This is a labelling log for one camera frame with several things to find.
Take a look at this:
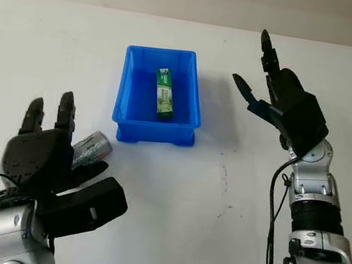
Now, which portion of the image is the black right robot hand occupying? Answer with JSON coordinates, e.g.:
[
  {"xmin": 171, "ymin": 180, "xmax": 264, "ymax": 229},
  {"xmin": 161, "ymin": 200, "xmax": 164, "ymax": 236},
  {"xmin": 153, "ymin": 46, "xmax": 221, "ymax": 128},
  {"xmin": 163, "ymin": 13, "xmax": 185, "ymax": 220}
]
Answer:
[{"xmin": 223, "ymin": 24, "xmax": 316, "ymax": 143}]

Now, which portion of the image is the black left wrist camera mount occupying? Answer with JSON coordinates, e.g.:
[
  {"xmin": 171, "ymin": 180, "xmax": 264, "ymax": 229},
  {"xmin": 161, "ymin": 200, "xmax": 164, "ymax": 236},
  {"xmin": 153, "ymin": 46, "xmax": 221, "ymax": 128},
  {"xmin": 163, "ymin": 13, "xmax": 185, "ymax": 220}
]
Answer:
[{"xmin": 32, "ymin": 165, "xmax": 133, "ymax": 249}]

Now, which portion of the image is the green toothpaste box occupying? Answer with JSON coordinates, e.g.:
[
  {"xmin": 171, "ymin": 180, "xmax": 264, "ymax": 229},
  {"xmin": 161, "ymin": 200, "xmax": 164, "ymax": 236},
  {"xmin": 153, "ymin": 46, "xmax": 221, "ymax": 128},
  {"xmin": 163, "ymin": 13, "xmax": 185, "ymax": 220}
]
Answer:
[{"xmin": 148, "ymin": 66, "xmax": 181, "ymax": 122}]

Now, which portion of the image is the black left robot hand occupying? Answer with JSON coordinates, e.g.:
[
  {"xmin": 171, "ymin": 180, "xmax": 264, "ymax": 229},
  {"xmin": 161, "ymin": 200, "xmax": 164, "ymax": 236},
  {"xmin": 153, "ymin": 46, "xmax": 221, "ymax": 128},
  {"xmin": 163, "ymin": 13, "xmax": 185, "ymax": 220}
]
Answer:
[{"xmin": 0, "ymin": 82, "xmax": 120, "ymax": 208}]

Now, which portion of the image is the silver purple pack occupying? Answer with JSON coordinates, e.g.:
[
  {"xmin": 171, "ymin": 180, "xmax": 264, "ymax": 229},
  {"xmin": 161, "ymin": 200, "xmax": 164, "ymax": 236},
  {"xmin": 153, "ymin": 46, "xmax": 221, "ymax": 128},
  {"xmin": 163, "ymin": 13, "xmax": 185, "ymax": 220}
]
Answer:
[{"xmin": 67, "ymin": 126, "xmax": 117, "ymax": 176}]

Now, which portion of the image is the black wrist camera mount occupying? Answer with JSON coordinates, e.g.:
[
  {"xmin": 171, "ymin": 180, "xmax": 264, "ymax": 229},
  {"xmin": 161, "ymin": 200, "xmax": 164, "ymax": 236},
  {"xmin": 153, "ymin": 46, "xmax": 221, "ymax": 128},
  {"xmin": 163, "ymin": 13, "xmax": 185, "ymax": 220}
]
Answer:
[
  {"xmin": 274, "ymin": 88, "xmax": 335, "ymax": 162},
  {"xmin": 32, "ymin": 165, "xmax": 133, "ymax": 249}
]

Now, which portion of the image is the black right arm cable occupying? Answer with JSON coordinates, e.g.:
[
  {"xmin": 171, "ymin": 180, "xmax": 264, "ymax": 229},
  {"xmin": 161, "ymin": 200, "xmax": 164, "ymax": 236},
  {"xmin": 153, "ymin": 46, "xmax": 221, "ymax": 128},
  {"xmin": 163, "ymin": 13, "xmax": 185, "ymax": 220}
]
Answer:
[{"xmin": 258, "ymin": 154, "xmax": 304, "ymax": 264}]

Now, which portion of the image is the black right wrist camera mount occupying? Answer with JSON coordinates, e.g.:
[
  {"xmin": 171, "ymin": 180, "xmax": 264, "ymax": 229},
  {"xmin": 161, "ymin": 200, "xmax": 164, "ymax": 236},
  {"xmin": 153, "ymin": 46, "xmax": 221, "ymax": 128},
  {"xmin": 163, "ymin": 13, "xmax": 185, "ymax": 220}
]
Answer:
[{"xmin": 274, "ymin": 88, "xmax": 335, "ymax": 162}]

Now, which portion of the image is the blue plastic tray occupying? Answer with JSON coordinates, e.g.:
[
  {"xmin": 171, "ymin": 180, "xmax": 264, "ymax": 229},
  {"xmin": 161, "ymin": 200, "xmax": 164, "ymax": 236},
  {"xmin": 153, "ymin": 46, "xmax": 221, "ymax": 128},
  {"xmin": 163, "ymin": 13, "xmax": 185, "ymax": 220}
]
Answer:
[{"xmin": 108, "ymin": 39, "xmax": 214, "ymax": 155}]

